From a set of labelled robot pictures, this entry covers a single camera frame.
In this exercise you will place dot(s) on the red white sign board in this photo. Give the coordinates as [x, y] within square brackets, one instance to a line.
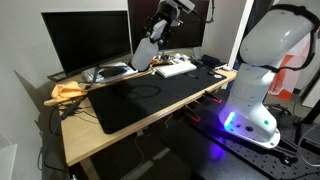
[283, 76]

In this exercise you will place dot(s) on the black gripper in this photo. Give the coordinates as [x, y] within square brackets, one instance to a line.
[170, 11]

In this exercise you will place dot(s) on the black desk mat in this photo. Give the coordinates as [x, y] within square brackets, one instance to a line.
[160, 96]

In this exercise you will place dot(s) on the small colourful parts pile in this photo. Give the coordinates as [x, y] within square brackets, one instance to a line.
[170, 59]

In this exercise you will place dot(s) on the black wide monitor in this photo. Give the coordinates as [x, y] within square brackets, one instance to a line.
[86, 40]

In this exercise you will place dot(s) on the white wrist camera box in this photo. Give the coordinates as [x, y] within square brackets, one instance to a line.
[186, 5]

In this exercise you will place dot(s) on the orange cloth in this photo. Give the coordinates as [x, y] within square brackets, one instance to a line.
[66, 91]

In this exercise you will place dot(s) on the black tall monitor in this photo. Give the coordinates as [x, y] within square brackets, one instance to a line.
[190, 30]

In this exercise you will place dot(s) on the white vertical beam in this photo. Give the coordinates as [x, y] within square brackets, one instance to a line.
[239, 33]

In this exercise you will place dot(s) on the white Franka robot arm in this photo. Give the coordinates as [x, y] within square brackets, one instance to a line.
[256, 96]

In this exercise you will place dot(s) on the small silver object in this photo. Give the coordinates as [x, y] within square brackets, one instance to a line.
[218, 76]

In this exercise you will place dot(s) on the black power adapter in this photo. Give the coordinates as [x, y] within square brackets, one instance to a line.
[70, 109]

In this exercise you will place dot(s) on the silver laptop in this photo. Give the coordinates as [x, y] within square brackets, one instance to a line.
[90, 76]

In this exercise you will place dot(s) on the black orange clamp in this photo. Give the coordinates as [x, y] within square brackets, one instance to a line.
[192, 114]
[213, 96]

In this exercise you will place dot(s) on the white translucent box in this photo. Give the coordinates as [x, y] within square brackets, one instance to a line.
[6, 163]

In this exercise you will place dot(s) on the black pouch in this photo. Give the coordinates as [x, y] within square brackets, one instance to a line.
[113, 71]

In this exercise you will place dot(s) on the black pen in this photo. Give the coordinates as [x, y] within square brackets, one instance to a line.
[192, 76]

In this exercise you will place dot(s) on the white keyboard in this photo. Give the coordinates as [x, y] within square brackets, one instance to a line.
[176, 69]

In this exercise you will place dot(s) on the white spray bottle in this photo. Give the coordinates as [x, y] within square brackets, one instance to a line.
[143, 56]

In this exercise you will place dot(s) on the small white object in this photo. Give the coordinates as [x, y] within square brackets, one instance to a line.
[228, 68]

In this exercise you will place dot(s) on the black tripod stand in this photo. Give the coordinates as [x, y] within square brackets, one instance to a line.
[308, 113]

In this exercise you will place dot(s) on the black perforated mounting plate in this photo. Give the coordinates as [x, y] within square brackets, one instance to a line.
[260, 160]

